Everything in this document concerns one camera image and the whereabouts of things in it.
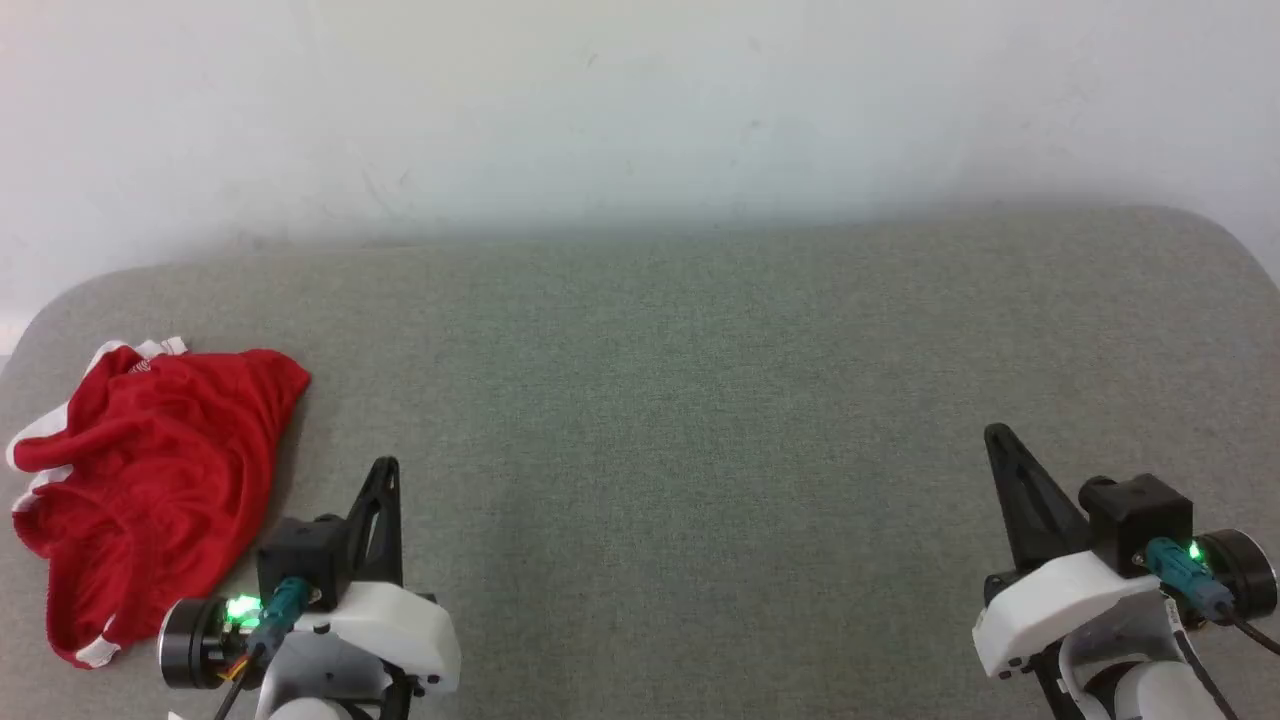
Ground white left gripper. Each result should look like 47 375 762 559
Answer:
285 456 463 698

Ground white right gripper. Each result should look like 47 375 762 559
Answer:
972 422 1167 682

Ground red shorts with white stripes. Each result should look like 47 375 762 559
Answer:
5 337 313 669

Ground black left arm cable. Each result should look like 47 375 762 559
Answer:
212 577 311 720

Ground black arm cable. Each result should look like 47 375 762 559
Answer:
1145 537 1280 720
212 577 311 720

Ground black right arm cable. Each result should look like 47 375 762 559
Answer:
1145 537 1280 720

